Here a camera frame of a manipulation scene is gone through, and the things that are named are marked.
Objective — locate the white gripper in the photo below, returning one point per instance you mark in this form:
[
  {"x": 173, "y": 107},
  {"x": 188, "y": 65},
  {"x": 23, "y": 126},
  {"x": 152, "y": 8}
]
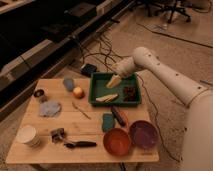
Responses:
[{"x": 124, "y": 69}]

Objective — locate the wooden fork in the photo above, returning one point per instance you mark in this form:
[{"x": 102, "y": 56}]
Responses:
[{"x": 80, "y": 110}]

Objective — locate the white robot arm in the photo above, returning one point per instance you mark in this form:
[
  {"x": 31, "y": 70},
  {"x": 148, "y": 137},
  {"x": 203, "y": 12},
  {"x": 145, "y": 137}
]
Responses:
[{"x": 197, "y": 151}]

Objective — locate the small dark cup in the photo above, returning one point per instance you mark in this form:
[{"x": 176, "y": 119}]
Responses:
[{"x": 40, "y": 95}]

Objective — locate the white paper cup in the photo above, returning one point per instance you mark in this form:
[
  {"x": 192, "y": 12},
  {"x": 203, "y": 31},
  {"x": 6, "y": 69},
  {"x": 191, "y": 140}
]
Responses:
[{"x": 27, "y": 135}]

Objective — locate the banana slice in tray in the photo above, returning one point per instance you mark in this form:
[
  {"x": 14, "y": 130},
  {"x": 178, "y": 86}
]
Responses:
[{"x": 107, "y": 98}]

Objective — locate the green plastic tray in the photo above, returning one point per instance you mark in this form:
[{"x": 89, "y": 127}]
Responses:
[{"x": 98, "y": 89}]

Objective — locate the dark brown item in tray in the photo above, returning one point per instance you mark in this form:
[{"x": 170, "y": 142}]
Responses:
[{"x": 129, "y": 93}]

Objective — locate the black power adapter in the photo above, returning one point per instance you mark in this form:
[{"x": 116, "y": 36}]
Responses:
[{"x": 88, "y": 69}]

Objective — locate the orange apple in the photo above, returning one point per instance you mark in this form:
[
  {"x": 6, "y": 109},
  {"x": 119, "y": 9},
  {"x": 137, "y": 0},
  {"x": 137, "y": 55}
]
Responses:
[{"x": 78, "y": 92}]

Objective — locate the teal sponge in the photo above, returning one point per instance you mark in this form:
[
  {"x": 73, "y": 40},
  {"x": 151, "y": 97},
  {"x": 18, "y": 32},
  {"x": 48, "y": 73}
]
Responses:
[{"x": 108, "y": 122}]

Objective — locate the orange bowl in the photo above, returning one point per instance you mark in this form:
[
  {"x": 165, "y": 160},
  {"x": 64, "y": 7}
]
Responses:
[{"x": 117, "y": 142}]

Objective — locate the purple bowl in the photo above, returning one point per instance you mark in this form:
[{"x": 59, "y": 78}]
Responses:
[{"x": 143, "y": 134}]

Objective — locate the wooden table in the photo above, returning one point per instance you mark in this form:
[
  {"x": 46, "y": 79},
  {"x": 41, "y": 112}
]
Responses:
[{"x": 78, "y": 128}]

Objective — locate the blue cloth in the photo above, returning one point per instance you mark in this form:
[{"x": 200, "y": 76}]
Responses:
[{"x": 49, "y": 108}]

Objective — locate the black office chair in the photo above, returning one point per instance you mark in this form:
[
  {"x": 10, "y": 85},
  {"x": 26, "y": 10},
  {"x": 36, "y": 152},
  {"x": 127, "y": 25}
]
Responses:
[{"x": 175, "y": 8}]

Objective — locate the black handled spoon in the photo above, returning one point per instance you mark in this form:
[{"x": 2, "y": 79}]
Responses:
[{"x": 80, "y": 144}]

